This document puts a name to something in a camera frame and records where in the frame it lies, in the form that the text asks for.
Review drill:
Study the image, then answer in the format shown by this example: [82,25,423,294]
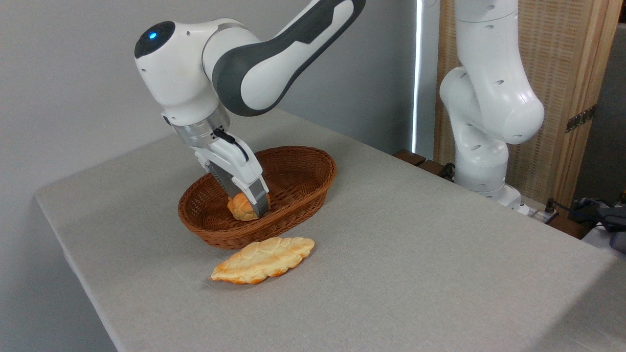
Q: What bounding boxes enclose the white vertical light strip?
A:
[412,0,424,153]

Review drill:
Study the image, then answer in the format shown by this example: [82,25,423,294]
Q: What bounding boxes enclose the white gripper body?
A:
[193,138,268,193]

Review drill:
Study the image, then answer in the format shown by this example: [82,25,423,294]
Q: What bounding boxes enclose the brown oval wicker basket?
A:
[178,146,337,250]

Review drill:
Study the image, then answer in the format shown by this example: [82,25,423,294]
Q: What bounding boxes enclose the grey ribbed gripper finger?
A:
[208,165,245,199]
[244,177,271,219]

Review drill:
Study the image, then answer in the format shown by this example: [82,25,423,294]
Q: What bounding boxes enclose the dark blue grey bag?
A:
[570,197,626,254]

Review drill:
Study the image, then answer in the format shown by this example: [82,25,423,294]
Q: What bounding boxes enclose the dark metal hinge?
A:
[566,104,597,133]

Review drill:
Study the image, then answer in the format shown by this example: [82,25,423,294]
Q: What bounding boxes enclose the round orange bread bun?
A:
[227,192,261,221]

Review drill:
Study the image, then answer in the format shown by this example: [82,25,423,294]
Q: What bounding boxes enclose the wooden woven screen panel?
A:
[434,0,624,211]

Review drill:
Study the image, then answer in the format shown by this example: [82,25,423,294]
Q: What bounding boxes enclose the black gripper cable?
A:
[213,128,249,163]

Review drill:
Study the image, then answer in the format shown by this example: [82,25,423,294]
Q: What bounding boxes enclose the long flat braided bread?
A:
[210,237,315,285]

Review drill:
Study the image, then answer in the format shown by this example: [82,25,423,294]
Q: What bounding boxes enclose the grey tablecloth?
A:
[35,109,626,352]

